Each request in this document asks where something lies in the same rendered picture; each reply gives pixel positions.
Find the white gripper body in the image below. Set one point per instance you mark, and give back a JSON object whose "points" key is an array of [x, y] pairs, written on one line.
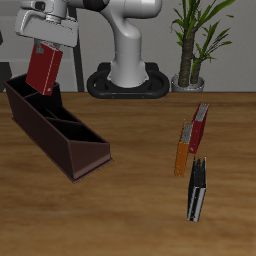
{"points": [[46, 28]]}

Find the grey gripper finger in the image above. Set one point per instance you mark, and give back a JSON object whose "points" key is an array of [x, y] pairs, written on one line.
{"points": [[39, 47]]}

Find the red book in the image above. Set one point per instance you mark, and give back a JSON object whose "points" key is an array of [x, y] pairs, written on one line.
{"points": [[197, 133], [43, 70]]}

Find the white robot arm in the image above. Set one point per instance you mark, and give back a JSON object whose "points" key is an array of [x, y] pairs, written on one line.
{"points": [[128, 50]]}

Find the dark brown desk caddy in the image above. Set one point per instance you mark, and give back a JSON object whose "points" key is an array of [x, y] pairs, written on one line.
{"points": [[63, 140]]}

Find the orange book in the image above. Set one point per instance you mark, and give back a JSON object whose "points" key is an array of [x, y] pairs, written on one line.
{"points": [[182, 156]]}

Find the black book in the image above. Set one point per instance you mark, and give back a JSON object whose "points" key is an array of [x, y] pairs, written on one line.
{"points": [[196, 193]]}

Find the green pot plant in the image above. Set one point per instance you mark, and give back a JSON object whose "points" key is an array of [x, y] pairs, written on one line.
{"points": [[186, 56]]}

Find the black slanted post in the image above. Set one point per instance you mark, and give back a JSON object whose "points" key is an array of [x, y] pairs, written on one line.
{"points": [[79, 70]]}

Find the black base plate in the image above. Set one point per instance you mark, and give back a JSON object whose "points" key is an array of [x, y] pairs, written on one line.
{"points": [[96, 87]]}

